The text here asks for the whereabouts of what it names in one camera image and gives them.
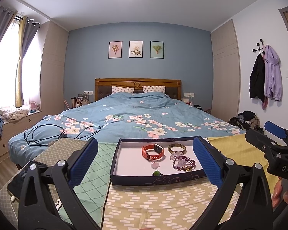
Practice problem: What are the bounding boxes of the framed green leaf picture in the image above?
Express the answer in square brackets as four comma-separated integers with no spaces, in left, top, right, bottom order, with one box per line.
[150,41,165,59]

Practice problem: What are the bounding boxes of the orange watch strap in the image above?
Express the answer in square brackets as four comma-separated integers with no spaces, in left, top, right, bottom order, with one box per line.
[142,143,166,161]

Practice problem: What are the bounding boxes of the blue floral duvet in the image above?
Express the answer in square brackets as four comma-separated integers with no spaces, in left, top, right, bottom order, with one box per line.
[8,91,246,163]

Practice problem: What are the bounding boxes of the navy cardboard box tray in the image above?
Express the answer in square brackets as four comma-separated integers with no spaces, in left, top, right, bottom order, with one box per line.
[110,138,208,186]

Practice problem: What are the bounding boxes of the lilac jacket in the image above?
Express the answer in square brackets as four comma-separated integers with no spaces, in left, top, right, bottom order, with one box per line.
[262,44,283,110]

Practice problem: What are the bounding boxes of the grey and yellow curtain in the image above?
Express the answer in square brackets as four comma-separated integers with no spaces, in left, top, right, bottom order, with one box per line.
[14,16,40,108]
[0,6,18,61]

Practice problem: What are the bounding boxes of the beige wardrobe beside coat rack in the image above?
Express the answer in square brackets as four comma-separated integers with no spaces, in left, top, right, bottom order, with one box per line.
[211,19,240,122]

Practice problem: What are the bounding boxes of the gold bangle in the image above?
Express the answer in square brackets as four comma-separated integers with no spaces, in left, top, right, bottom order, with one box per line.
[168,143,186,154]

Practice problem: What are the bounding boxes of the white sheer curtain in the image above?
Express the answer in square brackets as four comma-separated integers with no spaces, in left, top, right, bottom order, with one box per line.
[0,19,42,111]

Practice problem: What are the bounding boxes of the framed pink flower picture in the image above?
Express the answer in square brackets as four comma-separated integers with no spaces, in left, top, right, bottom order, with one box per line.
[108,41,123,59]

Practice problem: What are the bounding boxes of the pale pile of laundry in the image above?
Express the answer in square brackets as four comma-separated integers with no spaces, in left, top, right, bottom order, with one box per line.
[0,108,30,122]

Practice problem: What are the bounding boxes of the patchwork printed tablecloth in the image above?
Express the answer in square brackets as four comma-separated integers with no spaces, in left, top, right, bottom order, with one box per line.
[0,134,281,230]

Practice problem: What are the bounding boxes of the person's right hand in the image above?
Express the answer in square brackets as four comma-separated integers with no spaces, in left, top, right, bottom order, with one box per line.
[272,180,288,208]

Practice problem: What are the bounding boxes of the black charging cable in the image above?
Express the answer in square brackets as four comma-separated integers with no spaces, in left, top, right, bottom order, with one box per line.
[24,124,101,147]

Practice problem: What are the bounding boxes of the beige wardrobe beside window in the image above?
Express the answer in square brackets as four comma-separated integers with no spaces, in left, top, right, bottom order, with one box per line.
[40,20,70,125]

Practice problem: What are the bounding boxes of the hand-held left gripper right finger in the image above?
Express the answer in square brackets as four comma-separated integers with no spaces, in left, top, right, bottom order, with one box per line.
[193,135,273,230]

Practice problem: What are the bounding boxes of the dark pile of clothes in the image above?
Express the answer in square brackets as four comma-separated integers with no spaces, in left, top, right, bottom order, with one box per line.
[228,111,264,135]

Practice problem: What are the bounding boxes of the black jacket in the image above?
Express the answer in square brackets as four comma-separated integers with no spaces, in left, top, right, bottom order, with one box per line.
[249,54,266,103]

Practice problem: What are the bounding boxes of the smartphone with orange edge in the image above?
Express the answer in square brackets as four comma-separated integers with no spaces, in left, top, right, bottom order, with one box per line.
[6,160,48,201]

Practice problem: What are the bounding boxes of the nightstand with small items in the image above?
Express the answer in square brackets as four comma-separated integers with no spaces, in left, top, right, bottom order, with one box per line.
[188,96,212,112]

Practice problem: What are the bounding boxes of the purple beaded bracelet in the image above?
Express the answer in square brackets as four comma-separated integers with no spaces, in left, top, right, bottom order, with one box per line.
[172,156,196,172]

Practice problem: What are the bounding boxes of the beige window seat cabinet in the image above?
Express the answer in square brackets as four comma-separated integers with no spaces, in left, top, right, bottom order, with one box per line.
[0,110,43,166]

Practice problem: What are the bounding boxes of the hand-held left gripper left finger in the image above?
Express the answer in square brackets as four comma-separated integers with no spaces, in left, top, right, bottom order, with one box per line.
[17,137,99,230]

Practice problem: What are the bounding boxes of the black wall coat rack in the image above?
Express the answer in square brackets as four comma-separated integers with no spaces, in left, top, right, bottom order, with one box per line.
[252,38,270,53]

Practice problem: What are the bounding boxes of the white dotted pillow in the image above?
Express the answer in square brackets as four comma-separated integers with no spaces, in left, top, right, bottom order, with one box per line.
[143,85,166,93]
[112,86,135,94]

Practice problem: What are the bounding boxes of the cosmetics on nightstand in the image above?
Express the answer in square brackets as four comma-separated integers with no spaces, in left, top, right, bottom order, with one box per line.
[71,92,94,108]

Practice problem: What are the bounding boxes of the clear crystal bead bracelet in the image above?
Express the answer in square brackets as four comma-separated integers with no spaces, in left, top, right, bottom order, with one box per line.
[169,151,185,166]

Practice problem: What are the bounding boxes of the wooden bed headboard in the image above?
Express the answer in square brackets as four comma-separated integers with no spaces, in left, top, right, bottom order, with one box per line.
[95,78,181,101]

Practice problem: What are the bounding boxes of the framed white flower picture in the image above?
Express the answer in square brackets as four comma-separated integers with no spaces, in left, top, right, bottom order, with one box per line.
[129,40,144,58]

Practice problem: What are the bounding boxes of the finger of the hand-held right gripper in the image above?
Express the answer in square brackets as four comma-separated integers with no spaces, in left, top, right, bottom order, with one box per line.
[264,121,288,146]
[245,129,282,160]

